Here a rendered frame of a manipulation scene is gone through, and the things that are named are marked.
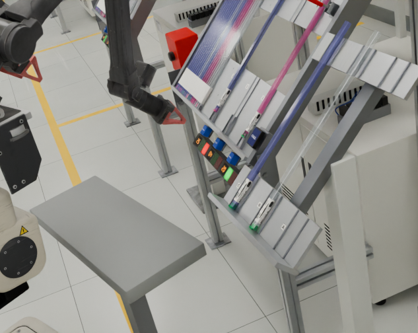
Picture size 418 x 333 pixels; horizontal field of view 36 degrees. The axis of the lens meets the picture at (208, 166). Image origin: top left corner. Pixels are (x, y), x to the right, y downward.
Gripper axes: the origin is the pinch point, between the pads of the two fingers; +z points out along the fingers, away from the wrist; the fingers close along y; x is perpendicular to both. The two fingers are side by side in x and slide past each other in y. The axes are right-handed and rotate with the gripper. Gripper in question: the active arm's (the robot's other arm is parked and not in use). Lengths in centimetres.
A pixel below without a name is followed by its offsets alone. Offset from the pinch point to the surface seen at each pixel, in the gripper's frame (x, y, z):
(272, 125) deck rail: -14.7, -31.4, 8.0
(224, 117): -7.3, -5.2, 8.9
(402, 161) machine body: -23, -31, 53
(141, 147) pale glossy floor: 48, 150, 57
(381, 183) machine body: -15, -31, 51
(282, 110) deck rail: -19.5, -31.5, 8.3
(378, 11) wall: -96, 215, 189
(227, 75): -17.9, 7.1, 8.7
